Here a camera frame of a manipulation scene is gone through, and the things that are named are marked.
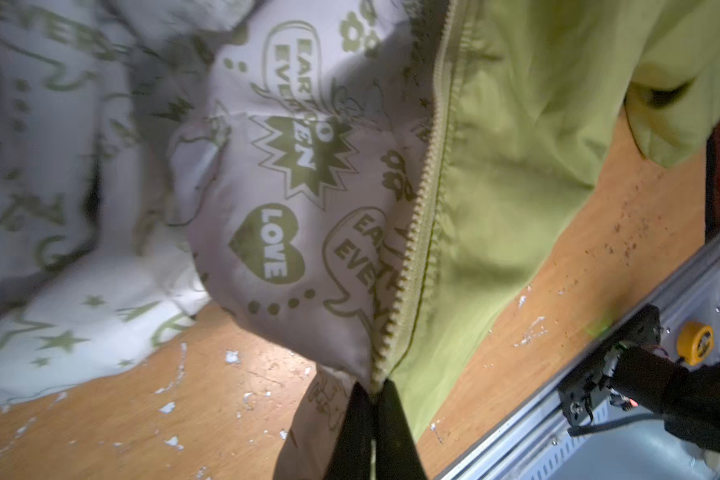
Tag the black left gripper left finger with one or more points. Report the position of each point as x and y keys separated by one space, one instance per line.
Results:
x=352 y=454

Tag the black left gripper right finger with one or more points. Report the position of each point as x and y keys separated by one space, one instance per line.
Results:
x=396 y=453

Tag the green Snoopy zip jacket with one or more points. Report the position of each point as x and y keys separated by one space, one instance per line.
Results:
x=365 y=183

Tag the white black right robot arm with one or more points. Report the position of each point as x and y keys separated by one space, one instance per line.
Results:
x=688 y=402

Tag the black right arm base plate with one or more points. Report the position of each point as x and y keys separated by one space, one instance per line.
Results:
x=585 y=387

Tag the aluminium front frame rail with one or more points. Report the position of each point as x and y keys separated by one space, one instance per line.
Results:
x=626 y=440

